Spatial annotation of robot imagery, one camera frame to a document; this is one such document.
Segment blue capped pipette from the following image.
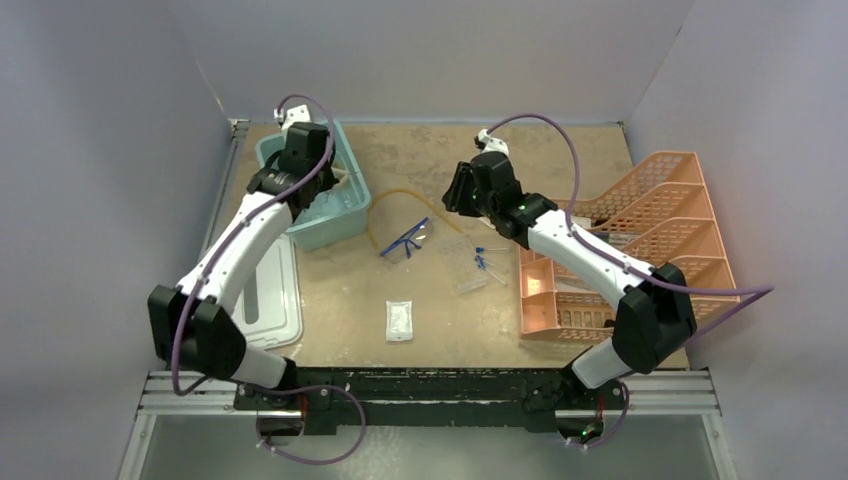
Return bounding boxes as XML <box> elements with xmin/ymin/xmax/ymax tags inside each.
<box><xmin>474</xmin><ymin>246</ymin><xmax>511</xmax><ymax>255</ymax></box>
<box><xmin>475</xmin><ymin>255</ymin><xmax>508</xmax><ymax>287</ymax></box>

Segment tan rubber tubing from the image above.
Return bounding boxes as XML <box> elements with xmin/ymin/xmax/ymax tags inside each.
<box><xmin>365</xmin><ymin>188</ymin><xmax>465</xmax><ymax>250</ymax></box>

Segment white sachet packet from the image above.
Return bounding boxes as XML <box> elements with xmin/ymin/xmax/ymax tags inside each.
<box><xmin>385</xmin><ymin>301</ymin><xmax>414</xmax><ymax>342</ymax></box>

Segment white plastic bin lid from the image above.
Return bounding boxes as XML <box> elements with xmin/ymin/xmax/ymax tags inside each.
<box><xmin>232</xmin><ymin>235</ymin><xmax>303</xmax><ymax>350</ymax></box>

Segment clear plastic tube rack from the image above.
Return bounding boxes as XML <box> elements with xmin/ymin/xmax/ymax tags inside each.
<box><xmin>437</xmin><ymin>235</ymin><xmax>488</xmax><ymax>295</ymax></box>

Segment teal plastic bin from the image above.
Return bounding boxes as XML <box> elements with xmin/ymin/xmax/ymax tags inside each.
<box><xmin>285</xmin><ymin>121</ymin><xmax>372</xmax><ymax>251</ymax></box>

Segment orange plastic file organizer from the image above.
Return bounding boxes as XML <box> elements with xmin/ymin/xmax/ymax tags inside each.
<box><xmin>518</xmin><ymin>151</ymin><xmax>736</xmax><ymax>343</ymax></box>

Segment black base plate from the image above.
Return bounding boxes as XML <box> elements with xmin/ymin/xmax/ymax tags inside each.
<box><xmin>231</xmin><ymin>367</ymin><xmax>625</xmax><ymax>439</ymax></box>

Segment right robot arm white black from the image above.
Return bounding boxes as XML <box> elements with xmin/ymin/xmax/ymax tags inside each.
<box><xmin>442</xmin><ymin>151</ymin><xmax>697</xmax><ymax>407</ymax></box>

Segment blue safety glasses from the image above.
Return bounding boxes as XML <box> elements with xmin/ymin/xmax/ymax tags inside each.
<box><xmin>379</xmin><ymin>217</ymin><xmax>433</xmax><ymax>264</ymax></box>

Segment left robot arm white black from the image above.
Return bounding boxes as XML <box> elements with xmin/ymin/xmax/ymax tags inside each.
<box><xmin>147</xmin><ymin>122</ymin><xmax>338</xmax><ymax>409</ymax></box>

